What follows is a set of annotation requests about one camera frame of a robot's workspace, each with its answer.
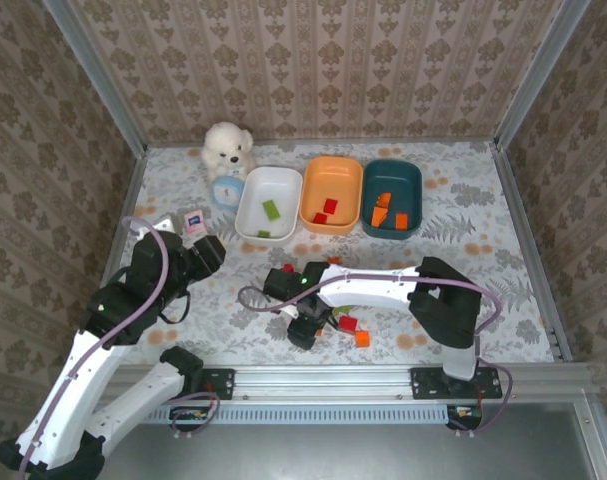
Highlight aluminium frame post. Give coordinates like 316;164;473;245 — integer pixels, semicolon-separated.
492;0;594;151
42;0;149;156

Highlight grey slotted cable duct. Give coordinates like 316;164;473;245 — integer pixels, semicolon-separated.
150;403;452;426

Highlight aluminium table side rail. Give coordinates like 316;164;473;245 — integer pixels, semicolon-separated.
78;147;149;366
490;142;574;364

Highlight white plush dog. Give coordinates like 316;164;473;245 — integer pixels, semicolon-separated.
201;121;258;182

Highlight white plastic container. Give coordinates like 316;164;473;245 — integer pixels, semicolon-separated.
234;166;304;246

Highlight small electronics board with wires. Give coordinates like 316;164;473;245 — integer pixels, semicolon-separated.
447;404;484;426
170;405;209;425

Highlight thin aluminium wall rail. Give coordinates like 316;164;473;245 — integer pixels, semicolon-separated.
145;134;497;149

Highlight orange plastic container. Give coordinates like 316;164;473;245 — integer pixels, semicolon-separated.
298;156;364;234

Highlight wide aluminium arm base rail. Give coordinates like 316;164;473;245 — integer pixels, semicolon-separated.
105;363;592;401

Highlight light blue alarm clock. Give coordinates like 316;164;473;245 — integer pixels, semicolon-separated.
212;174;246;214

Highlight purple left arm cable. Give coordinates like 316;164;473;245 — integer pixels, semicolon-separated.
17;215;222;474

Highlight aluminium lower frame bar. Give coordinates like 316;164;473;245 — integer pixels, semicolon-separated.
575;399;607;480

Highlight teal plastic container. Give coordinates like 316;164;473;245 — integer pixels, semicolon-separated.
360;158;424;241

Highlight small pink card packet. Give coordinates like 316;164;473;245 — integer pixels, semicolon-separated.
183;212;207;237

